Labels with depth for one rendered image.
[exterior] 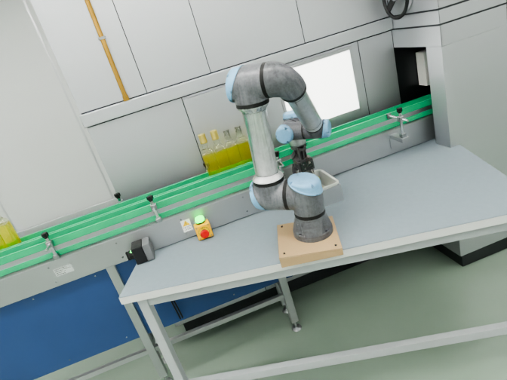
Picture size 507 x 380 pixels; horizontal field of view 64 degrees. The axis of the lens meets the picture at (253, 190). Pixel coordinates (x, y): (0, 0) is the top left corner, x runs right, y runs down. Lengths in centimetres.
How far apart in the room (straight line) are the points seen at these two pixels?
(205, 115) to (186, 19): 45
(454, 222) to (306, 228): 52
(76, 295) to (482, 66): 216
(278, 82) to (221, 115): 78
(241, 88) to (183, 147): 80
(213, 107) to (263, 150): 67
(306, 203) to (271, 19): 102
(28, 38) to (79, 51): 309
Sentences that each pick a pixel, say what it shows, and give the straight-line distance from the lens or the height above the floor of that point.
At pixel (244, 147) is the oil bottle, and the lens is 194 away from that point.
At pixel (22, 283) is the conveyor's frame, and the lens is 205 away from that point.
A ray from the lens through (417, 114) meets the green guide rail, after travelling 229.
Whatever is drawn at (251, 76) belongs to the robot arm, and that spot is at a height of 141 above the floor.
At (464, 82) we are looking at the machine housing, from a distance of 219.
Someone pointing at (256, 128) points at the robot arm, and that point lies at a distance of 139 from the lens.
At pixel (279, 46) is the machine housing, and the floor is 142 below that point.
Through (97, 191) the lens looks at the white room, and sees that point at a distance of 527.
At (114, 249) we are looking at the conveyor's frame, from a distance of 192.
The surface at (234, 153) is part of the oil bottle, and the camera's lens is 194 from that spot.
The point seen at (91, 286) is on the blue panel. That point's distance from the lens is 204.
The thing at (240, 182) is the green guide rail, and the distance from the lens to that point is 187.
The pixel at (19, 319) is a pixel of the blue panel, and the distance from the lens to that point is 217.
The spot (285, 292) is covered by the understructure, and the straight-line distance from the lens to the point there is 218.
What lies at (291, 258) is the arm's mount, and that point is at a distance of 146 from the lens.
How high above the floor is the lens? 157
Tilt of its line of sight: 22 degrees down
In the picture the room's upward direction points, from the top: 17 degrees counter-clockwise
